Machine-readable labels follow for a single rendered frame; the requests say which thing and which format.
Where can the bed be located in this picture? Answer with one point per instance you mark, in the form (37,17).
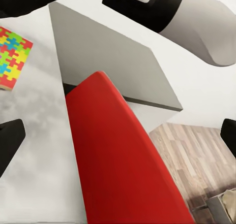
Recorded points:
(222,207)

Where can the jigsaw puzzle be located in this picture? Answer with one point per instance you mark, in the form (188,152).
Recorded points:
(14,50)

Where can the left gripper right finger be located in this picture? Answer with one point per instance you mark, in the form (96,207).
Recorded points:
(228,134)

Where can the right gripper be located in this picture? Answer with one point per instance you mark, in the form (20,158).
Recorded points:
(17,8)

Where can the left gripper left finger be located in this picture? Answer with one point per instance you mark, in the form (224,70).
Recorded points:
(12,134)

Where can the desk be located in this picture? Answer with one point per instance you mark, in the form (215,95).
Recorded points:
(41,185)

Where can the swivel chair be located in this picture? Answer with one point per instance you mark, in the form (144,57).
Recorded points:
(124,179)

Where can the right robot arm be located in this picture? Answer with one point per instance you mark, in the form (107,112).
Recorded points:
(205,28)

